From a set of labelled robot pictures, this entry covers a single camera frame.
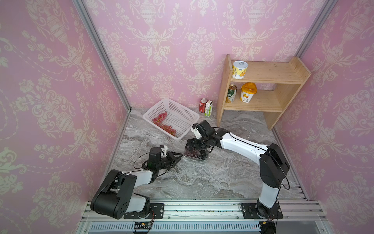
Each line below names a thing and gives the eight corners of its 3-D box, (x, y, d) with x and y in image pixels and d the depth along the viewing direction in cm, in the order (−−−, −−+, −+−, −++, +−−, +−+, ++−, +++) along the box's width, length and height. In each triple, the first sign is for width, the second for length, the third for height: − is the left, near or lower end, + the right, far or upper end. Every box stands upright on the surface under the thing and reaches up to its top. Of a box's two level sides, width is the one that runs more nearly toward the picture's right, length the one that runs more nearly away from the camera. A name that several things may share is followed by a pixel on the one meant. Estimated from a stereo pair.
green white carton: (204, 116, 118) (205, 104, 107) (205, 112, 120) (207, 100, 110) (210, 117, 117) (212, 105, 106) (211, 113, 119) (213, 101, 109)
